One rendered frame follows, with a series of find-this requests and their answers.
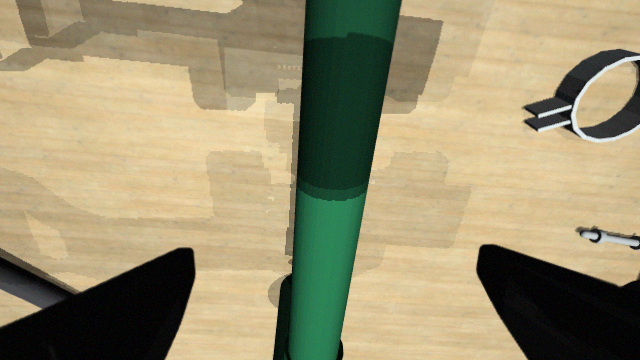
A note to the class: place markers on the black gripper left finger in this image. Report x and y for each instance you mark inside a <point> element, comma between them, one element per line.
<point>133,316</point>

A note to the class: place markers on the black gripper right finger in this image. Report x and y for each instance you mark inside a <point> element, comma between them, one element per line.
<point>555,313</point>

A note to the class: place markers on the grey bolt with nut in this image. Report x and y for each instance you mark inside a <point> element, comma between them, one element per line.
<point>599,237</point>

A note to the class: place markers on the dark green cylinder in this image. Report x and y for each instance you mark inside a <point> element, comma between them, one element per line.
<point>347,52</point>
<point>282,327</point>

